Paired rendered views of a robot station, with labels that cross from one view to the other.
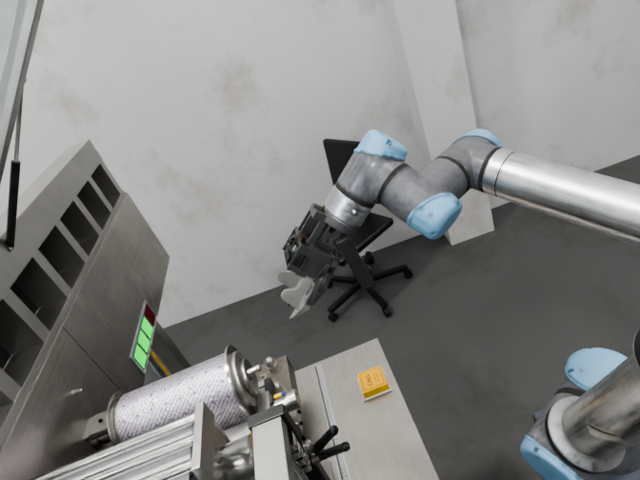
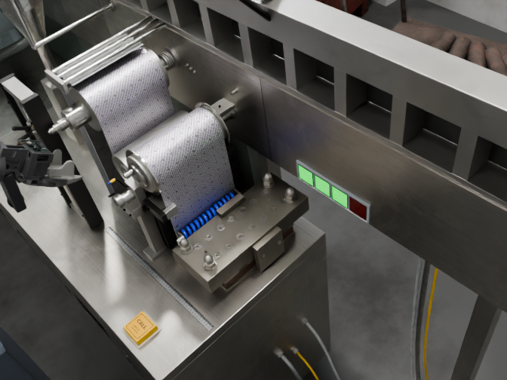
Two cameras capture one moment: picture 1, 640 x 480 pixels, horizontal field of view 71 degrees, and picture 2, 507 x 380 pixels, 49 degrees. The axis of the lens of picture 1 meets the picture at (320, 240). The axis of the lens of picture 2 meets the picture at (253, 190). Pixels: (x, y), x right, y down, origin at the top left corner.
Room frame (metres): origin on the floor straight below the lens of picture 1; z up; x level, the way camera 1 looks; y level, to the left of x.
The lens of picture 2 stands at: (1.74, -0.17, 2.29)
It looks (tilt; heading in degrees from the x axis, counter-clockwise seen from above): 47 degrees down; 143
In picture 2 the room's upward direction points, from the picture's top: 11 degrees counter-clockwise
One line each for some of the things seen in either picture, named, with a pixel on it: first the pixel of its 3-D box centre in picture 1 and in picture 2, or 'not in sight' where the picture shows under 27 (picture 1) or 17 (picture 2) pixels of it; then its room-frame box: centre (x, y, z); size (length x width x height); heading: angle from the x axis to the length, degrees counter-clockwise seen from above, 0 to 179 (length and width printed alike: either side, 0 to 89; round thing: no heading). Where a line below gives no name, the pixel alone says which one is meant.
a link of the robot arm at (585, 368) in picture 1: (601, 390); not in sight; (0.48, -0.37, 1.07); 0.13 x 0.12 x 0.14; 119
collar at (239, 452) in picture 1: (238, 463); (76, 115); (0.44, 0.24, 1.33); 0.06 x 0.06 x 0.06; 89
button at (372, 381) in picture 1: (372, 381); (140, 328); (0.84, 0.02, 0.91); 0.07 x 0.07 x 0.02; 89
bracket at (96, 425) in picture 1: (99, 424); (222, 107); (0.70, 0.55, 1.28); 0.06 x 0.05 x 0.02; 89
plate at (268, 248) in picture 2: not in sight; (269, 249); (0.97, 0.43, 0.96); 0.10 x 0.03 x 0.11; 89
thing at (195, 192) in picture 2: not in sight; (200, 191); (0.75, 0.38, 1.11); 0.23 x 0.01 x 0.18; 89
